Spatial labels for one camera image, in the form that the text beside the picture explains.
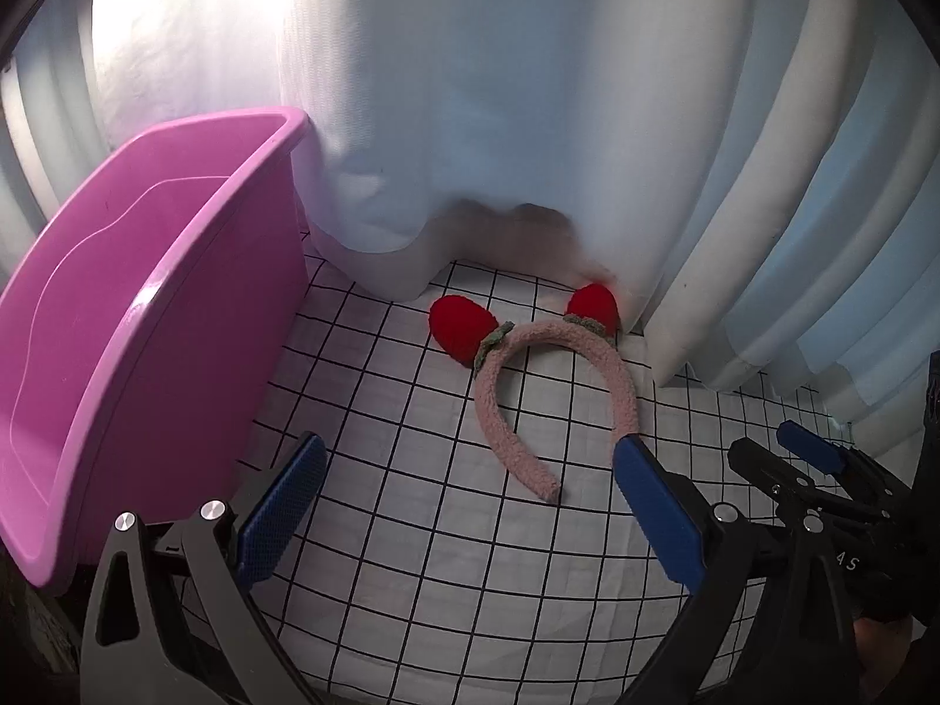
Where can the white curtain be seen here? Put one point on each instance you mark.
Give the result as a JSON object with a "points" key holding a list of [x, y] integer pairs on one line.
{"points": [[514, 88]]}

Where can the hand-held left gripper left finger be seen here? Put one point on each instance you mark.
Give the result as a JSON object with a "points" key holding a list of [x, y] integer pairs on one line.
{"points": [[283, 507]]}

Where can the pink plastic bin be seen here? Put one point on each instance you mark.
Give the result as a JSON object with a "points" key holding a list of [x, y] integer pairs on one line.
{"points": [[110, 352]]}

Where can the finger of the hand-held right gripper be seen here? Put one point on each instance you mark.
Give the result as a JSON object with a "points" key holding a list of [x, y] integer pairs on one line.
{"points": [[808, 448], [764, 470]]}

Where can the white black checkered tablecloth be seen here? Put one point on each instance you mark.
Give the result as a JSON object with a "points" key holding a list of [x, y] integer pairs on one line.
{"points": [[440, 565]]}

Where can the person's right hand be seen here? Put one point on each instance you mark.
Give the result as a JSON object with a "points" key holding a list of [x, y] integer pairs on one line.
{"points": [[877, 646]]}

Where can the pink fluffy strawberry headband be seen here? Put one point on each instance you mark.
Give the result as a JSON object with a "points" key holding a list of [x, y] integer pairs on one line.
{"points": [[459, 323]]}

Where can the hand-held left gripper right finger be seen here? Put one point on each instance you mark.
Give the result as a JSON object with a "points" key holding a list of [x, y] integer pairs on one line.
{"points": [[653, 507]]}

